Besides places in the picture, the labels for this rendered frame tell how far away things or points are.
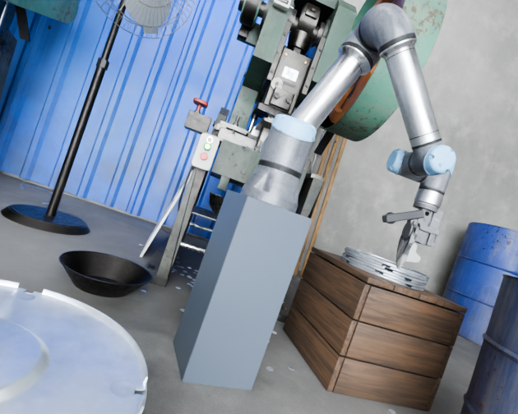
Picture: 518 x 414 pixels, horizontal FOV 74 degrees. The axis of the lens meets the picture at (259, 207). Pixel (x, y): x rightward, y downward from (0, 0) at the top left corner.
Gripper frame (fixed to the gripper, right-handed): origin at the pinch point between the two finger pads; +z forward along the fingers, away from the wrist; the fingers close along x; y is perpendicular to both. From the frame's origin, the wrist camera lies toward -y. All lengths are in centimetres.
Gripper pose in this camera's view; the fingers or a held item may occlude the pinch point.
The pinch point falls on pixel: (397, 264)
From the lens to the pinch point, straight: 116.1
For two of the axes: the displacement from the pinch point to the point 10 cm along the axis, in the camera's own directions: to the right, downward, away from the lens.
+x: 0.9, 0.2, 10.0
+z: -3.4, 9.4, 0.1
